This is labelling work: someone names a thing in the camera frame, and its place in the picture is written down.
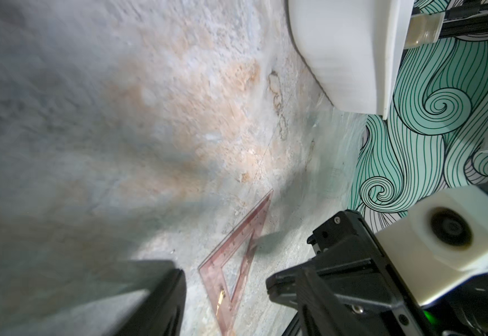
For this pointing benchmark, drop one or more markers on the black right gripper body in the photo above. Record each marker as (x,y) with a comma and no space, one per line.
(355,267)

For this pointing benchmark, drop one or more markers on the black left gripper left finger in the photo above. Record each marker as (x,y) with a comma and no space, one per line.
(162,312)

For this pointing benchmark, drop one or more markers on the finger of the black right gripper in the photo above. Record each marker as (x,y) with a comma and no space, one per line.
(281,287)

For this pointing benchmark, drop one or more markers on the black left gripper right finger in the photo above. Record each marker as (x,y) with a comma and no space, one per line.
(319,310)

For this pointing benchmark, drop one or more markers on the pink small triangle ruler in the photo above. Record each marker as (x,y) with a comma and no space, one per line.
(225,271)

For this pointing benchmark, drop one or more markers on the white plastic storage box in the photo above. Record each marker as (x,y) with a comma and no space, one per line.
(353,48)

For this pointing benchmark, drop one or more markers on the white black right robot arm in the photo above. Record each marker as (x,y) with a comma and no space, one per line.
(463,311)

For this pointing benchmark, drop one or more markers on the spice jar with white lid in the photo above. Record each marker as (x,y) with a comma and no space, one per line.
(424,29)

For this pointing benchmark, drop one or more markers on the black tripod microphone stand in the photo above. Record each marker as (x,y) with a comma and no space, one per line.
(464,20)

